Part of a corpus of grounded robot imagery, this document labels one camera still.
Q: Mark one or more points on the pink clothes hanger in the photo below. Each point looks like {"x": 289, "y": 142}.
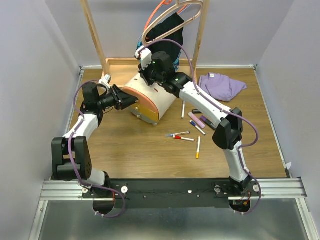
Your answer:
{"x": 176, "y": 6}

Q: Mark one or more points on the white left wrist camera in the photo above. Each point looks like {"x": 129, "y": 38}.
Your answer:
{"x": 105, "y": 81}

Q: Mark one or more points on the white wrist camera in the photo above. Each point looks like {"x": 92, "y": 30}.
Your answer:
{"x": 144, "y": 55}
{"x": 105, "y": 81}

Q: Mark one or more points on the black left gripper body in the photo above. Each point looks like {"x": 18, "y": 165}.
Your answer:
{"x": 114, "y": 98}

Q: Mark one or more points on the black purple highlighter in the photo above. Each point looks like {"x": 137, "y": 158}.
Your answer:
{"x": 208, "y": 122}

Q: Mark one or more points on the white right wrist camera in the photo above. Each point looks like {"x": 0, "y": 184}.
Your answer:
{"x": 144, "y": 55}

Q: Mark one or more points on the yellow capped white marker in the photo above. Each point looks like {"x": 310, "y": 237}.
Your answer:
{"x": 198, "y": 147}

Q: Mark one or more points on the orange clothes hanger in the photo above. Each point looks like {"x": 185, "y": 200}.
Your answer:
{"x": 162, "y": 3}

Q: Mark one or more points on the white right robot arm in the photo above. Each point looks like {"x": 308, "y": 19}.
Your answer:
{"x": 157, "y": 68}

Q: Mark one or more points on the black teal highlighter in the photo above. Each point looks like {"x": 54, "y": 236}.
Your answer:
{"x": 196, "y": 111}

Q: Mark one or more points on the grey silver marker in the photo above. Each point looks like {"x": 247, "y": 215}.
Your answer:
{"x": 183, "y": 109}

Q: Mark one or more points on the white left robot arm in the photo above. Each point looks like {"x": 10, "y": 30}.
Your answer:
{"x": 71, "y": 158}

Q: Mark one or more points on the pink highlighter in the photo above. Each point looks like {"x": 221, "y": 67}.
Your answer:
{"x": 196, "y": 120}

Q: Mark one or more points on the clear capped blue pen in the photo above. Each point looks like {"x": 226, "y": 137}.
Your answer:
{"x": 177, "y": 134}

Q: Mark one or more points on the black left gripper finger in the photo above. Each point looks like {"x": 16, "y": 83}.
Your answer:
{"x": 126, "y": 98}
{"x": 128, "y": 103}

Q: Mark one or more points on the blue capped white marker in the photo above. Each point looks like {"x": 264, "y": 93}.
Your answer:
{"x": 197, "y": 127}

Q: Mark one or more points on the purple folded cloth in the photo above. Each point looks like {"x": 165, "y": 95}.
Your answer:
{"x": 221, "y": 87}

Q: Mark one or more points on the red capped white marker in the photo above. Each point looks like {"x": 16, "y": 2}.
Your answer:
{"x": 177, "y": 137}

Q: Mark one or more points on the black hanging garment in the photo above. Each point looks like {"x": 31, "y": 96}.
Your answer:
{"x": 170, "y": 48}

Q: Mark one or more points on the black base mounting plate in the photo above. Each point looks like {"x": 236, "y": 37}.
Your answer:
{"x": 156, "y": 193}

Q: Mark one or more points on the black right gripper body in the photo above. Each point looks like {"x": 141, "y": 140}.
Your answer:
{"x": 148, "y": 74}

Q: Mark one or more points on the aluminium frame rail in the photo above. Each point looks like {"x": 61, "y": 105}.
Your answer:
{"x": 271, "y": 188}

